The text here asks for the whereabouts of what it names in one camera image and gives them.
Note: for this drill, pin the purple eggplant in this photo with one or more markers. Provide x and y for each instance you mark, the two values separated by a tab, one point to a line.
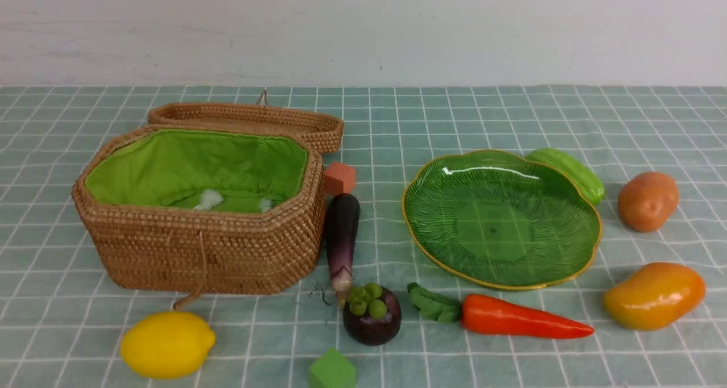
340	231

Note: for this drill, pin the dark purple mangosteen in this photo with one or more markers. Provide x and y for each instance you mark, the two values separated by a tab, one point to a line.
371	314

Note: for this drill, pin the orange carrot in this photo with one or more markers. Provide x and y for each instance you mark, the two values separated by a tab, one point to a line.
481	314

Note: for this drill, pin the light green cucumber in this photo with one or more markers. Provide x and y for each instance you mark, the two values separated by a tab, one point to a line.
588	183

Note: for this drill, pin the yellow lemon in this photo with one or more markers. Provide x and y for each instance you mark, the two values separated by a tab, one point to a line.
167	345

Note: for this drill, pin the brown potato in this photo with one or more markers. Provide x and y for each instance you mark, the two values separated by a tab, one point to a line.
648	201

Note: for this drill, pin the orange yellow mango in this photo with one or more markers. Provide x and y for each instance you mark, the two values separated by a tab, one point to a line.
655	296

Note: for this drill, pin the orange foam cube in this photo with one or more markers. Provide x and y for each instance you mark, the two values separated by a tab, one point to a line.
339	178

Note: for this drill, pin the wicker basket lid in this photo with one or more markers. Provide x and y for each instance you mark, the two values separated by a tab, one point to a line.
322	131

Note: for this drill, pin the green leaf-shaped glass plate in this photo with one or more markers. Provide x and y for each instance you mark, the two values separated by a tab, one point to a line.
501	221

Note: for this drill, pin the white fluff in basket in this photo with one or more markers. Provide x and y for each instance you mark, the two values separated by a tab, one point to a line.
209	199

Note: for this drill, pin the green foam cube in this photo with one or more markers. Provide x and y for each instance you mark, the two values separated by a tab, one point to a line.
332	369

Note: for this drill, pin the green fabric basket lining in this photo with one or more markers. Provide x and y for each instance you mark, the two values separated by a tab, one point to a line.
176	168

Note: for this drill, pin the woven wicker basket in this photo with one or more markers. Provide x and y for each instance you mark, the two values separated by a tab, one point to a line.
204	211

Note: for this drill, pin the green checkered tablecloth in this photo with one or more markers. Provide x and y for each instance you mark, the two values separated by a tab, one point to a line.
62	317

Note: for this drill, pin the wooden toggle on cord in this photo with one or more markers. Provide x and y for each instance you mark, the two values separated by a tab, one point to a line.
190	299

